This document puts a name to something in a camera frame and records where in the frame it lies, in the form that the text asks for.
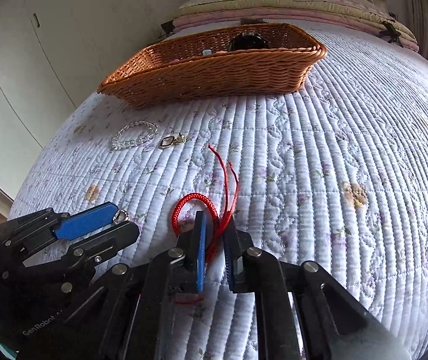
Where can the small silver gold ring charm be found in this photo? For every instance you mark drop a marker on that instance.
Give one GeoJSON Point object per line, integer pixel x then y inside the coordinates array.
{"type": "Point", "coordinates": [172, 140]}

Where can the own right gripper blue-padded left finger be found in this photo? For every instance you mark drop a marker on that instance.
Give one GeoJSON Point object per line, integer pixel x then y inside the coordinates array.
{"type": "Point", "coordinates": [128, 312]}

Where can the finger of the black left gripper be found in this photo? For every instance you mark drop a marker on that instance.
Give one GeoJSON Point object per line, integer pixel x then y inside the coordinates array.
{"type": "Point", "coordinates": [100, 247]}

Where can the black object on nightstand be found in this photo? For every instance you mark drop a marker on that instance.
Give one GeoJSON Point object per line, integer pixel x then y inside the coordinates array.
{"type": "Point", "coordinates": [167, 29]}

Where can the black wrist watch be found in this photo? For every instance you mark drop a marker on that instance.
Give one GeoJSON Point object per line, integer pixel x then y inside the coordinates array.
{"type": "Point", "coordinates": [245, 41]}

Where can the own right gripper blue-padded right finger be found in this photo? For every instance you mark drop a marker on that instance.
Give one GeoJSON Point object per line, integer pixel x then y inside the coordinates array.
{"type": "Point", "coordinates": [302, 311]}

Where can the small black tripod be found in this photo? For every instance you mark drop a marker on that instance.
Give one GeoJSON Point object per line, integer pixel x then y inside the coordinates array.
{"type": "Point", "coordinates": [390, 34]}

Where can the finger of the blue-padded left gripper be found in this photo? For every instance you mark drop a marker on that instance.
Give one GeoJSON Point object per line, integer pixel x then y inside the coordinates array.
{"type": "Point", "coordinates": [86, 222]}

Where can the brown wicker basket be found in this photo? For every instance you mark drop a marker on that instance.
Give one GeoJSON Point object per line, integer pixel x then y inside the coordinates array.
{"type": "Point", "coordinates": [175, 70]}

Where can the white built-in wardrobe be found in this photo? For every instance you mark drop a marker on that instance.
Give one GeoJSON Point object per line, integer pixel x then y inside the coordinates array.
{"type": "Point", "coordinates": [53, 55]}

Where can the folded yellow pink quilts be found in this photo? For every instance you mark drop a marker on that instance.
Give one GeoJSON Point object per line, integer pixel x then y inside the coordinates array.
{"type": "Point", "coordinates": [362, 17]}

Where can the brown hairbrush on bed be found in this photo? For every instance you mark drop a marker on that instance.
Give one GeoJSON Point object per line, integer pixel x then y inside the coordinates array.
{"type": "Point", "coordinates": [251, 21]}

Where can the quilted white floral bedspread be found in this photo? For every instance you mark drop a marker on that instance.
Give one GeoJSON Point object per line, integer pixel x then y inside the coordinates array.
{"type": "Point", "coordinates": [336, 172]}

